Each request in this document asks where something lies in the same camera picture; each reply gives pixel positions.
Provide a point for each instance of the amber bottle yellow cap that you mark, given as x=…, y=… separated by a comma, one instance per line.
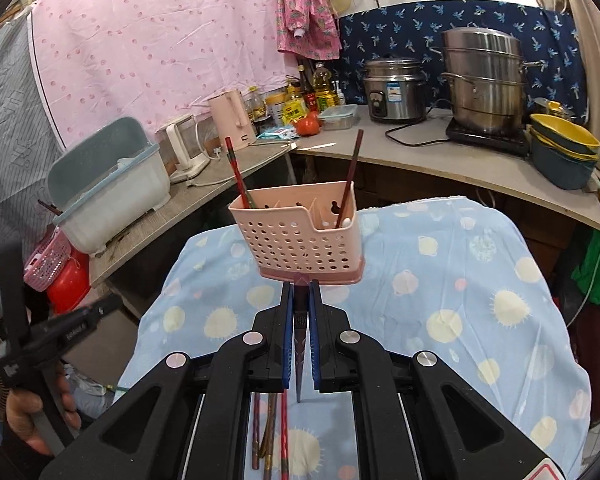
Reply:
x=253, y=105

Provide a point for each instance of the steel rice cooker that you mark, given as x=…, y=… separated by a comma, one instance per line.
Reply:
x=395, y=92

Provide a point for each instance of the blue printed tablecloth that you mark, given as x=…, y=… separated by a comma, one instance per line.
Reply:
x=430, y=285

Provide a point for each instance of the blue bowl yellow inside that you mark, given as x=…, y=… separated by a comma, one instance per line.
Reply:
x=562, y=170
x=565, y=132
x=540, y=142

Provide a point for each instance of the red chopstick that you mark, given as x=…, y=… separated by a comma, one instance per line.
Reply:
x=235, y=165
x=283, y=435

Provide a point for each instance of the pink floral hanging garment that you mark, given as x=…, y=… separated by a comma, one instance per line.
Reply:
x=305, y=10

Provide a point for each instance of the pink mesh basket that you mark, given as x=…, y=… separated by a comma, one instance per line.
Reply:
x=45, y=262

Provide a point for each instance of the yellow cooking oil bottle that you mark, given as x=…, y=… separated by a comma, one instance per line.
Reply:
x=322, y=85

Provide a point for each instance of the beige curtain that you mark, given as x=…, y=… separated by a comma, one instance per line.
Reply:
x=585, y=35

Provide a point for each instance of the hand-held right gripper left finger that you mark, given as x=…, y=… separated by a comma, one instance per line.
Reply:
x=286, y=350

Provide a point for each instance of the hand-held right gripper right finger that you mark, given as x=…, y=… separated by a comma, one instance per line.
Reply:
x=314, y=350

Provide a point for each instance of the dark brown chopstick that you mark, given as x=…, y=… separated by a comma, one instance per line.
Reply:
x=255, y=430

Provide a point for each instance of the pink perforated utensil holder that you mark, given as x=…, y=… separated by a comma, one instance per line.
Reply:
x=300, y=245

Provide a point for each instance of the light blue dish drainer bin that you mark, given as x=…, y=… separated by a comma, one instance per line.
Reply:
x=115, y=195

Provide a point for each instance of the pink dotted sheet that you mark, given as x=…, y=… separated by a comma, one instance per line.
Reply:
x=155, y=50

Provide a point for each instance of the red tomato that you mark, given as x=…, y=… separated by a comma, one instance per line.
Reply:
x=307, y=124

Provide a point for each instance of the red plastic basin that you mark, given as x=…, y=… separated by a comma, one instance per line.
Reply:
x=67, y=285

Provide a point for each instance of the green chopstick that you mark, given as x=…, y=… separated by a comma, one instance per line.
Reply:
x=249, y=201

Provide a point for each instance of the black induction cooktop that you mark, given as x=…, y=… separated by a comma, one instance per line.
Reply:
x=485, y=140

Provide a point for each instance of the white glass kettle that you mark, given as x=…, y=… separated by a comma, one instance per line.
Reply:
x=185, y=150

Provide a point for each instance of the blue wet wipes packet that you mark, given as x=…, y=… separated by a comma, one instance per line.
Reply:
x=277, y=133

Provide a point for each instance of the grey striped cloth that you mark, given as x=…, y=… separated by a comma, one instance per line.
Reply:
x=10, y=135

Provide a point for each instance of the pink electric kettle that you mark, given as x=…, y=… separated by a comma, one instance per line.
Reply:
x=232, y=117

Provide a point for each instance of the dark sauce bottle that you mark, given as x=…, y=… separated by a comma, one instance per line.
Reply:
x=307, y=85

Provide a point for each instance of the clear food container blue lid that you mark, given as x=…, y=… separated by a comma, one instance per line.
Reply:
x=337, y=115

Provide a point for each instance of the navy leaf-print cloth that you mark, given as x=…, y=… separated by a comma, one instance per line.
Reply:
x=380, y=30

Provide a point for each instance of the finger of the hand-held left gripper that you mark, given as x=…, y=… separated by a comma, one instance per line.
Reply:
x=75, y=330
x=11, y=290

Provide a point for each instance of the white gold tin can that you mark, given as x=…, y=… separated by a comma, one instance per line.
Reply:
x=276, y=110

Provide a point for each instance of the steel steamer pot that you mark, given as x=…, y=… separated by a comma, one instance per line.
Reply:
x=485, y=80

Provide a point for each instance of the green bag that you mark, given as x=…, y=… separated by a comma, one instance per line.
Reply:
x=597, y=270

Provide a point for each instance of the person's left hand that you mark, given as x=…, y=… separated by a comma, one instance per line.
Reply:
x=22, y=420

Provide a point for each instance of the grey wooden counter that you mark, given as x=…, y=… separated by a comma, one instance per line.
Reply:
x=430, y=160

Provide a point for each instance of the yellow seasoning packet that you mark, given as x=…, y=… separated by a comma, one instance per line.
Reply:
x=292, y=105

